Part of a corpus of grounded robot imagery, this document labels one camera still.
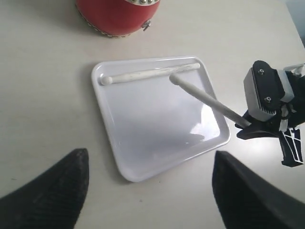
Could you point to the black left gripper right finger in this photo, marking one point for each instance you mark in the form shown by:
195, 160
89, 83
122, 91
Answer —
247, 201

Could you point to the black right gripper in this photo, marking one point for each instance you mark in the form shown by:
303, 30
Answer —
291, 115

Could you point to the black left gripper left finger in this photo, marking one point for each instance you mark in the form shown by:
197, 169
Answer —
53, 200

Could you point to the white drumstick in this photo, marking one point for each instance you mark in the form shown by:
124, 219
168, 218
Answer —
142, 75
207, 99

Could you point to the small red drum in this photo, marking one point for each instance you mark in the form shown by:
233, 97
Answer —
117, 18

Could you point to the white plastic tray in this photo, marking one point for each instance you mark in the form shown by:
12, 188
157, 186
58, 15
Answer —
153, 125

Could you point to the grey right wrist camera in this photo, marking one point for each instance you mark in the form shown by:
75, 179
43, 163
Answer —
266, 89

